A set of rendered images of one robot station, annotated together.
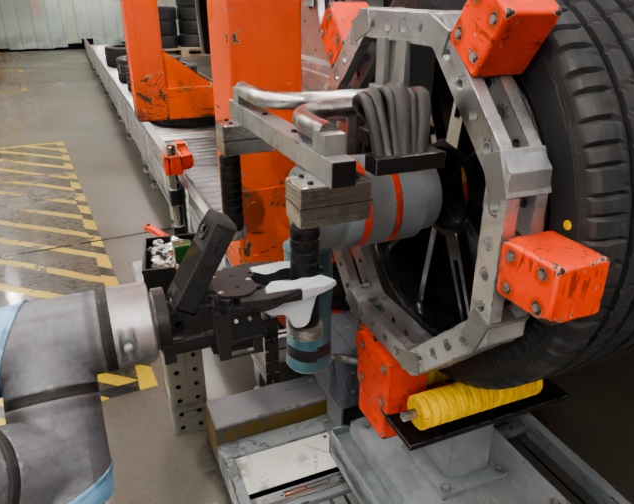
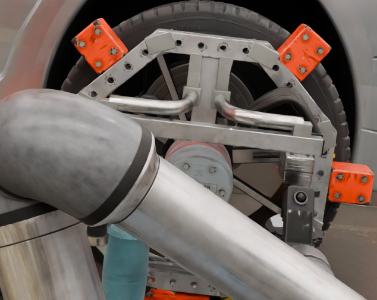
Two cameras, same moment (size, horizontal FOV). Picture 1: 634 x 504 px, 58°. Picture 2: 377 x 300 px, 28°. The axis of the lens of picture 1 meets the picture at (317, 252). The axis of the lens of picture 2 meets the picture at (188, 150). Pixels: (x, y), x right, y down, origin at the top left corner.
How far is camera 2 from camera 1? 130 cm
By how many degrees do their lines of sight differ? 64
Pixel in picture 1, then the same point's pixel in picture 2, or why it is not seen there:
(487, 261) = (319, 185)
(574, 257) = (363, 168)
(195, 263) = (310, 220)
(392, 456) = not seen: outside the picture
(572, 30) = not seen: hidden behind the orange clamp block
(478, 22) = (306, 51)
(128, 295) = (315, 251)
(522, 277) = (349, 185)
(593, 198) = (345, 138)
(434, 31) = (264, 53)
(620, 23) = not seen: hidden behind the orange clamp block
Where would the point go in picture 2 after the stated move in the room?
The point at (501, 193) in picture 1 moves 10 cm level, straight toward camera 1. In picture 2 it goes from (332, 143) to (376, 155)
